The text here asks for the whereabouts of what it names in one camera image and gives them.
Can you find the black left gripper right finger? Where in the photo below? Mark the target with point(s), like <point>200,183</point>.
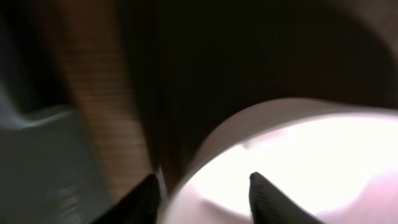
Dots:
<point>270,206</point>

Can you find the grey plastic dish rack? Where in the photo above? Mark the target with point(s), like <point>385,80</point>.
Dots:
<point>49,172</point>

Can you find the dark brown serving tray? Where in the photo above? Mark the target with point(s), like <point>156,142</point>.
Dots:
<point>193,64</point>

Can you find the pink white bowl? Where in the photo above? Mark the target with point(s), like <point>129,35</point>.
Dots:
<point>337,162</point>

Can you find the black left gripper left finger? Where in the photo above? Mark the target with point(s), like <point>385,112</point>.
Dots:
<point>139,206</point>

